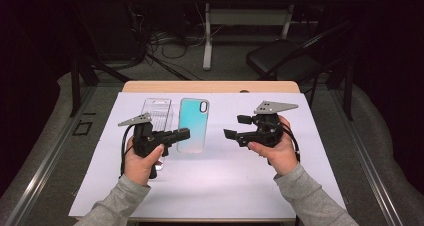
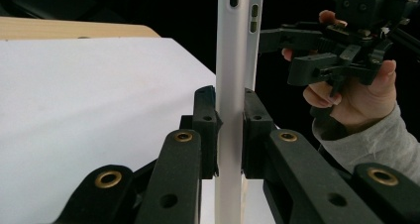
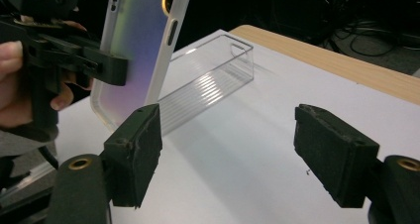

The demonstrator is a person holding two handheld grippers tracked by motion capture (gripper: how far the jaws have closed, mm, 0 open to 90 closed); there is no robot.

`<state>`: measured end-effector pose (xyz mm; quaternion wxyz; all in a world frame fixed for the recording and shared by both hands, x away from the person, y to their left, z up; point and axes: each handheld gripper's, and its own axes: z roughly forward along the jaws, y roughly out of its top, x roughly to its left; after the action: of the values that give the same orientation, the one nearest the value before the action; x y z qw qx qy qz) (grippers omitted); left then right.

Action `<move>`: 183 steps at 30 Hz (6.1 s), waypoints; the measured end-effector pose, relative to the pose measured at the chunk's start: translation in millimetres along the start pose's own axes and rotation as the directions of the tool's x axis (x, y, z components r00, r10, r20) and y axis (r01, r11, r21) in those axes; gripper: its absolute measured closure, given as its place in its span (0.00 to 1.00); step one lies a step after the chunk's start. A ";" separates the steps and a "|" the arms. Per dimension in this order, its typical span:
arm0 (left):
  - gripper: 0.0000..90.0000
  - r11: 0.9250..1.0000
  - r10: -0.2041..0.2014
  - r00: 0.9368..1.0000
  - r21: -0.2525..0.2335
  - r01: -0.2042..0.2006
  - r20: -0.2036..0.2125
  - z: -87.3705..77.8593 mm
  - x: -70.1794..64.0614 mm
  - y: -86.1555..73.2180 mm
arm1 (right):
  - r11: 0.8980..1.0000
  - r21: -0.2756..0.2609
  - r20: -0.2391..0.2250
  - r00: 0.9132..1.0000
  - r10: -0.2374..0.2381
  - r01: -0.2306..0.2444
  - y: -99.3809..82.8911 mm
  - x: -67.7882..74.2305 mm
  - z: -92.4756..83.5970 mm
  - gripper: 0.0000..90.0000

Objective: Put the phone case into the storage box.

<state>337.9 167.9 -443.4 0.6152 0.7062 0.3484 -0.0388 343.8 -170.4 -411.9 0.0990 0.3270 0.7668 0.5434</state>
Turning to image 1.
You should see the grey metal floor rail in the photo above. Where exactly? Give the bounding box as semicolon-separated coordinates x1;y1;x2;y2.
328;85;406;226
3;85;98;226

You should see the person's left hand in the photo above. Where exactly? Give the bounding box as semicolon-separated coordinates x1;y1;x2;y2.
123;136;166;187

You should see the left hand-held gripper black cable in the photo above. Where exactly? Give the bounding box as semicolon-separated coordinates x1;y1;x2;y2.
119;124;136;180

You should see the clear plastic organizer bin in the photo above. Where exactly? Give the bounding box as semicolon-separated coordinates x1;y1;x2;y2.
141;97;175;171

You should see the hand-held gripper black cable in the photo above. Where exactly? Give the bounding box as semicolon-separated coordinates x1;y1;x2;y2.
119;124;136;180
281;122;302;164

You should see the black metal stand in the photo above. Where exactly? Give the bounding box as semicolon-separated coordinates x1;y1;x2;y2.
343;57;355;122
68;0;134;118

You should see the person's right hand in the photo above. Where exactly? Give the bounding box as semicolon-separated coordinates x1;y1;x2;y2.
247;115;300;177

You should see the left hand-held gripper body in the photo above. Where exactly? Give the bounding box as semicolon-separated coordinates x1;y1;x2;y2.
117;112;173;180

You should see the white desk with metal legs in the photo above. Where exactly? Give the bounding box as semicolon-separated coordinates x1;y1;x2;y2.
183;0;335;71

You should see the bundle of floor cables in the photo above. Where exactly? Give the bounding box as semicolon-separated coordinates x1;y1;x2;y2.
146;2;214;61

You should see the white table sheet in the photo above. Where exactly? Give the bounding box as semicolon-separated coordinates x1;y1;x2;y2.
68;91;350;220

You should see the right hand-held gripper black cable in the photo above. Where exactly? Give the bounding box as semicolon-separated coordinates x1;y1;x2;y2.
281;122;302;164

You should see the iridescent clear phone case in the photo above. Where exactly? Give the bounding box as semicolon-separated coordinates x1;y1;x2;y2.
176;98;210;154

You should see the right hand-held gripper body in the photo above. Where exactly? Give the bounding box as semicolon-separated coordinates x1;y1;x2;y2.
235;100;300;149

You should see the black folding chair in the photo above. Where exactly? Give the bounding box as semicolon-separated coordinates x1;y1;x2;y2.
245;19;354;122

